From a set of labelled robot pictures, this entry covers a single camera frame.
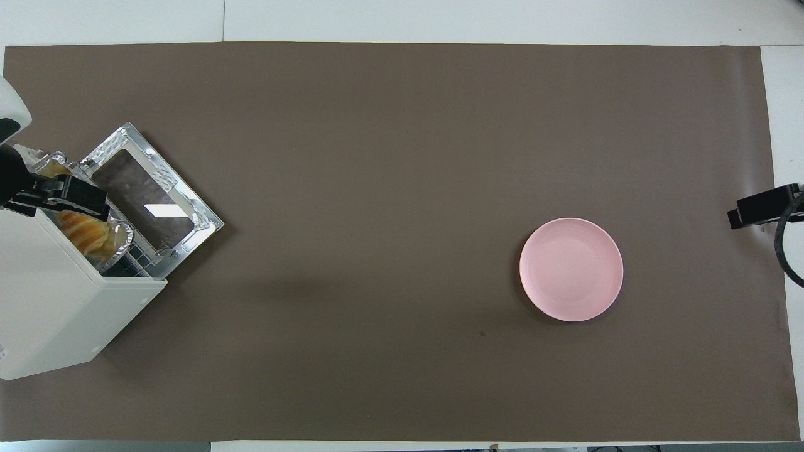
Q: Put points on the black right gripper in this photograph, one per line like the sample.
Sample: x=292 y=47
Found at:
x=769 y=206

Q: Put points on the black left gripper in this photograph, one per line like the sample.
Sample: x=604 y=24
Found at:
x=12 y=176

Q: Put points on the golden bread loaf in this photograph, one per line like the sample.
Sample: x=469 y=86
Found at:
x=88 y=235

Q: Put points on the aluminium foil tray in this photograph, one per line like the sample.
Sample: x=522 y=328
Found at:
x=122 y=235

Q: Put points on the cream toaster oven body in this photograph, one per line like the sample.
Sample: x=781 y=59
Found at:
x=56 y=307

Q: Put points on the glass oven door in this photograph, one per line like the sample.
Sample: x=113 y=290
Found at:
x=188 y=216

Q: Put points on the pink round plate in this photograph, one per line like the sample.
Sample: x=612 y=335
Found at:
x=571 y=270

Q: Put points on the brown table mat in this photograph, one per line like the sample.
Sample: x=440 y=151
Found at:
x=377 y=157

